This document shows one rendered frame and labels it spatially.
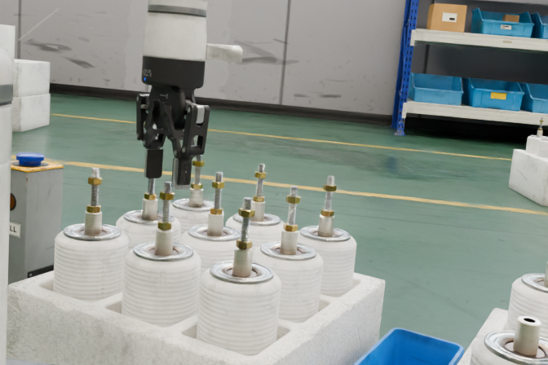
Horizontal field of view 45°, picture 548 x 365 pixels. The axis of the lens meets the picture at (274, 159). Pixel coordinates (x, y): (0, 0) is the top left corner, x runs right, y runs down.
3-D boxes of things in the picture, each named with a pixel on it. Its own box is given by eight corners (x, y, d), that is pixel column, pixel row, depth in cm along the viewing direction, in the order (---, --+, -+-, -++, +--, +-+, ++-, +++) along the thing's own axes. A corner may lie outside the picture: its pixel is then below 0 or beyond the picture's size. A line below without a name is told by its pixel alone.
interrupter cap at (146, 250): (146, 266, 79) (146, 261, 79) (124, 248, 85) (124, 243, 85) (203, 261, 83) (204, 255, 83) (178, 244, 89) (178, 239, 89)
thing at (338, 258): (274, 336, 105) (285, 226, 103) (331, 335, 108) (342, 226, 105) (293, 365, 96) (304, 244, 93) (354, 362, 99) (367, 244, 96)
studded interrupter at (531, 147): (544, 179, 294) (553, 119, 290) (521, 176, 298) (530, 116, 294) (545, 177, 303) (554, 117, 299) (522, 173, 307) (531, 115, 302)
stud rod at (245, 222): (247, 259, 79) (253, 197, 78) (245, 261, 78) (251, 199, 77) (239, 258, 79) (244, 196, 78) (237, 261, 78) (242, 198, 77)
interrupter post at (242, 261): (242, 280, 77) (245, 252, 77) (227, 274, 79) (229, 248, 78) (255, 276, 79) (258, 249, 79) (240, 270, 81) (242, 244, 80)
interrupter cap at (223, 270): (244, 292, 74) (245, 285, 73) (196, 273, 78) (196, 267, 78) (286, 278, 79) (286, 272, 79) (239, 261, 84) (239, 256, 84)
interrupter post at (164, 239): (157, 258, 83) (159, 232, 82) (150, 252, 85) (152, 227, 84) (175, 256, 84) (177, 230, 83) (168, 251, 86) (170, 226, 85)
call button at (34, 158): (28, 170, 98) (28, 156, 98) (10, 166, 100) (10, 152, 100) (49, 168, 102) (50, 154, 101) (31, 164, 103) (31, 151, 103)
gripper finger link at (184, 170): (177, 142, 79) (174, 183, 80) (190, 146, 77) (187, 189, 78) (187, 142, 80) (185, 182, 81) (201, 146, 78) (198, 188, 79)
